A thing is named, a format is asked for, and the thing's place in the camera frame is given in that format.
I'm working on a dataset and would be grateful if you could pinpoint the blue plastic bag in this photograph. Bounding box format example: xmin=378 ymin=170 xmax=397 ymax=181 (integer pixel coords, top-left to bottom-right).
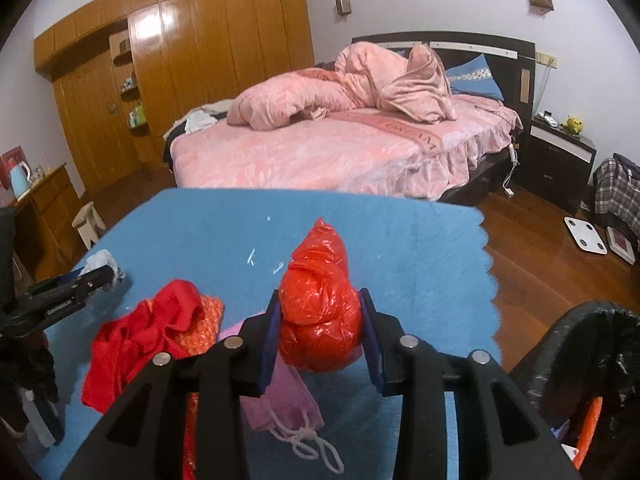
xmin=551 ymin=419 xmax=570 ymax=441

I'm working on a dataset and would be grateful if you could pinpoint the grey sock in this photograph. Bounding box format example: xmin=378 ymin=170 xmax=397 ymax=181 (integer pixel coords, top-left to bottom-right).
xmin=80 ymin=249 xmax=126 ymax=288

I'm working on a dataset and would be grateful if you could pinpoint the white tissue box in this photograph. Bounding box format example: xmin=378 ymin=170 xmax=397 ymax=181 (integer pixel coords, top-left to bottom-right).
xmin=561 ymin=443 xmax=579 ymax=462

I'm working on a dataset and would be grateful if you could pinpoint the red cloth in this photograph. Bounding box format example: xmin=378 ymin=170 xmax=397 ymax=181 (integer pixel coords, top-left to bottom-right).
xmin=81 ymin=280 xmax=202 ymax=414

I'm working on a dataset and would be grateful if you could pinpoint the orange foam net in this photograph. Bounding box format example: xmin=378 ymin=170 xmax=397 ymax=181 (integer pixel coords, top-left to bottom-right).
xmin=166 ymin=295 xmax=224 ymax=479

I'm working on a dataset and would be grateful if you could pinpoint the pink face mask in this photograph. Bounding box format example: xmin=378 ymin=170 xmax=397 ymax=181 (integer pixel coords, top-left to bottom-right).
xmin=241 ymin=354 xmax=345 ymax=474

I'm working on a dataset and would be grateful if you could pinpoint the red plastic bag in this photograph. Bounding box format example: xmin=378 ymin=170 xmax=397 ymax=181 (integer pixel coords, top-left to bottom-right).
xmin=278 ymin=218 xmax=362 ymax=373

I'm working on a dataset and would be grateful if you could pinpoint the black lined trash bin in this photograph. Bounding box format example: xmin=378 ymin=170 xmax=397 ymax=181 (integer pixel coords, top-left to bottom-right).
xmin=511 ymin=301 xmax=639 ymax=479

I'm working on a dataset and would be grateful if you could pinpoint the wooden side cabinet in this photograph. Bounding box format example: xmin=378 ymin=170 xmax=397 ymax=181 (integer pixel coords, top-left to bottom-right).
xmin=14 ymin=165 xmax=86 ymax=282

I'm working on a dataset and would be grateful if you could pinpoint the white step stool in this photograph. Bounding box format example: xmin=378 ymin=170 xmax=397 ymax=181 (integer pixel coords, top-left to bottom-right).
xmin=72 ymin=202 xmax=107 ymax=249

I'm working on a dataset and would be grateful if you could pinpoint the light blue kettle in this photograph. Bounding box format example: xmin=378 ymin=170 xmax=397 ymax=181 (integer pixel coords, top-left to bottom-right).
xmin=9 ymin=159 xmax=32 ymax=200

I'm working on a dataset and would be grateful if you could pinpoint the blue table cloth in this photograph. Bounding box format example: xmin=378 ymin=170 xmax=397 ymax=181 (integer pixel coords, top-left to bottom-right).
xmin=34 ymin=188 xmax=500 ymax=479

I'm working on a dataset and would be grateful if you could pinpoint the white bathroom scale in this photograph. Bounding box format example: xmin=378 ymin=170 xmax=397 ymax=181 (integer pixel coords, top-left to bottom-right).
xmin=563 ymin=217 xmax=608 ymax=256

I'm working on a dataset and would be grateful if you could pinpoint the wooden wardrobe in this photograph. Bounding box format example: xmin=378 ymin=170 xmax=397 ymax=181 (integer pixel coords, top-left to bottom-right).
xmin=34 ymin=0 xmax=314 ymax=194

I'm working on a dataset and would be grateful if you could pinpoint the clothes pile on bed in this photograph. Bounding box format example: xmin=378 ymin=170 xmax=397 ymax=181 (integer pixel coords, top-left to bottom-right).
xmin=163 ymin=99 xmax=233 ymax=141

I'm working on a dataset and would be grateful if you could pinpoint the book on floor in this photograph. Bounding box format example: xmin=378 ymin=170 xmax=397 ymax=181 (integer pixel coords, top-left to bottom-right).
xmin=606 ymin=226 xmax=636 ymax=266

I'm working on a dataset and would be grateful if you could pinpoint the pink bed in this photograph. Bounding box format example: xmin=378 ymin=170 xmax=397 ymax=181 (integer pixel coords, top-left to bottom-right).
xmin=170 ymin=94 xmax=523 ymax=200

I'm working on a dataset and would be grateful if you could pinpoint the black nightstand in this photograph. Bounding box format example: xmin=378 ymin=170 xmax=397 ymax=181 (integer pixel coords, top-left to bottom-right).
xmin=516 ymin=118 xmax=597 ymax=214

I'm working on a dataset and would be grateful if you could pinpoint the yellow toy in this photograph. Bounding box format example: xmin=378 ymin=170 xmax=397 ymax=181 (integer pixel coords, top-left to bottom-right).
xmin=561 ymin=116 xmax=584 ymax=136

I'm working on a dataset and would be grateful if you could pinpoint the blue pillow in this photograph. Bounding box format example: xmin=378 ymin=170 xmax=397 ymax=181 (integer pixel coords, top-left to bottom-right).
xmin=445 ymin=54 xmax=504 ymax=101

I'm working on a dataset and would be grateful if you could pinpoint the black headboard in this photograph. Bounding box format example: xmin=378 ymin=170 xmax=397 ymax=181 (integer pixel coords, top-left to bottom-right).
xmin=352 ymin=30 xmax=536 ymax=133

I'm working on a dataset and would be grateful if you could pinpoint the pink quilt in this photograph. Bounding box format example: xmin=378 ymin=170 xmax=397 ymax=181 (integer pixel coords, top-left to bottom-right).
xmin=227 ymin=41 xmax=457 ymax=131

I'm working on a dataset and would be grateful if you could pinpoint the left wall lamp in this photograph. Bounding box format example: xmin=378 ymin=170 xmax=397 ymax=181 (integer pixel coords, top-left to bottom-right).
xmin=335 ymin=0 xmax=352 ymax=18

